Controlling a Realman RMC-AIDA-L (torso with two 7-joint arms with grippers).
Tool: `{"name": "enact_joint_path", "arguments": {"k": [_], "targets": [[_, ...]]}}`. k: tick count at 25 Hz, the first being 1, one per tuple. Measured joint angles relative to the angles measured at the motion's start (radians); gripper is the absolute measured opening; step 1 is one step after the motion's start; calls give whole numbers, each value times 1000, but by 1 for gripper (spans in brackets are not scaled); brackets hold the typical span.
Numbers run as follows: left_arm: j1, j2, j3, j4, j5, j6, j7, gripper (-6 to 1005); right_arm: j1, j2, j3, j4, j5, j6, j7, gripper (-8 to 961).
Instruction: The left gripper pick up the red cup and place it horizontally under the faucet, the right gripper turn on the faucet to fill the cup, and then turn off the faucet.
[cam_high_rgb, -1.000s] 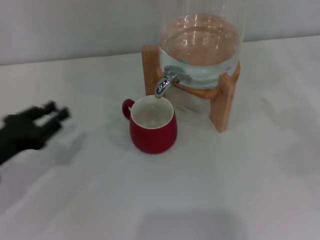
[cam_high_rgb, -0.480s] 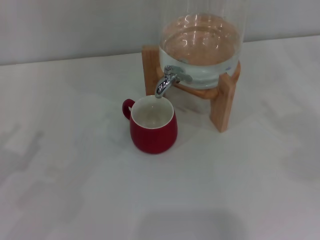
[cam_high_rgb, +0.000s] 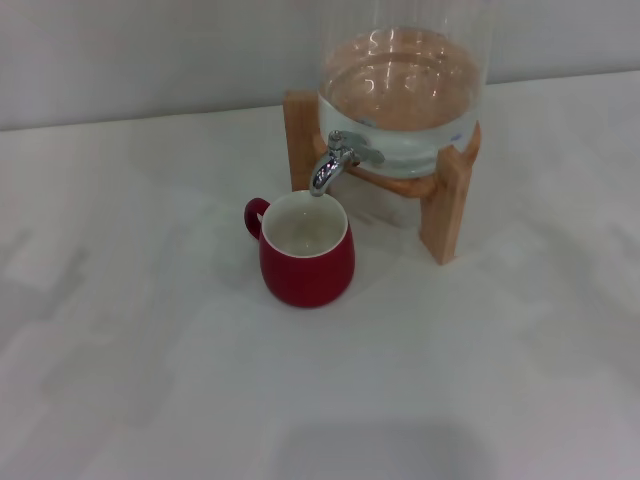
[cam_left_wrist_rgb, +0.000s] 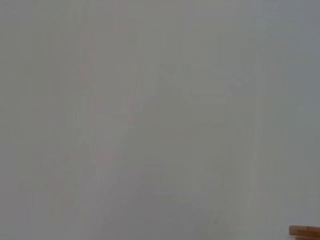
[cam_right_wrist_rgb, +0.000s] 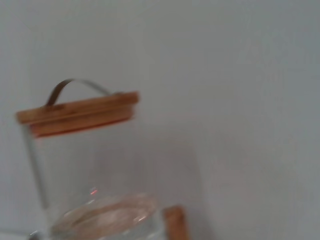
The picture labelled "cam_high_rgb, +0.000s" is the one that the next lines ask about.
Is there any red ceramic cup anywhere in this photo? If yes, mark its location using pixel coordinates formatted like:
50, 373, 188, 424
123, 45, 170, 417
243, 189, 357, 309

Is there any chrome faucet tap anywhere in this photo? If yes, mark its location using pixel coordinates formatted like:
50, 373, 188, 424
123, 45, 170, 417
309, 128, 386, 198

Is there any wooden dispenser stand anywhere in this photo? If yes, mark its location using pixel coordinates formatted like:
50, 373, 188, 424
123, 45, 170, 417
283, 89, 482, 266

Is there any glass water dispenser jar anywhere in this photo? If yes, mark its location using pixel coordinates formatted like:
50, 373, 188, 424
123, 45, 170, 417
319, 0, 494, 179

